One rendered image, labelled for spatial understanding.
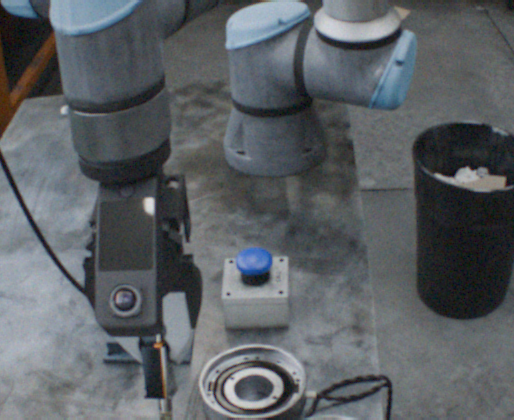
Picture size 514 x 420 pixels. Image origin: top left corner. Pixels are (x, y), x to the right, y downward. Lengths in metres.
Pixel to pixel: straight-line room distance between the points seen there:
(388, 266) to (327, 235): 1.24
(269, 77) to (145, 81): 0.56
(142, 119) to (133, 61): 0.04
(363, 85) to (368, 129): 1.88
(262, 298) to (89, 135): 0.38
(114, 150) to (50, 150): 0.76
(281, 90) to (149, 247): 0.58
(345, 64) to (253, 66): 0.14
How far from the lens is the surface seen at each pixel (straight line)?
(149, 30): 0.53
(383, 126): 2.94
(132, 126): 0.55
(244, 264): 0.88
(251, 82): 1.10
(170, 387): 0.69
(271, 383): 0.81
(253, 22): 1.07
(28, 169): 1.28
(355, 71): 1.03
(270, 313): 0.89
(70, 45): 0.53
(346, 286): 0.95
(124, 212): 0.57
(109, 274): 0.56
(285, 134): 1.13
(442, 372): 1.96
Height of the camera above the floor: 1.41
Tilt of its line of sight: 34 degrees down
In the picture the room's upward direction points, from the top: 5 degrees counter-clockwise
